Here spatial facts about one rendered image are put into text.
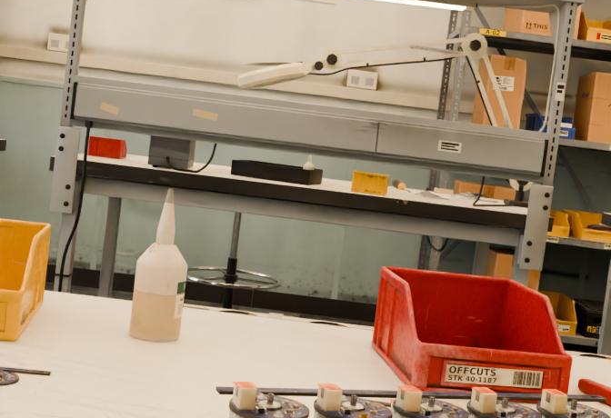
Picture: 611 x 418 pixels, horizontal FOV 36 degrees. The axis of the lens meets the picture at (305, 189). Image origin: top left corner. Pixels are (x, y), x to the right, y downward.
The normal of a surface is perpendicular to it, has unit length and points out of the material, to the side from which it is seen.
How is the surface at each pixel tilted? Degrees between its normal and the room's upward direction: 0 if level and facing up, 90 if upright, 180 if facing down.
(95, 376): 0
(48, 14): 90
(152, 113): 90
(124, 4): 90
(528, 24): 90
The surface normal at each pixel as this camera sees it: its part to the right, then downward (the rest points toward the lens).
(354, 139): -0.01, 0.06
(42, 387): 0.12, -0.99
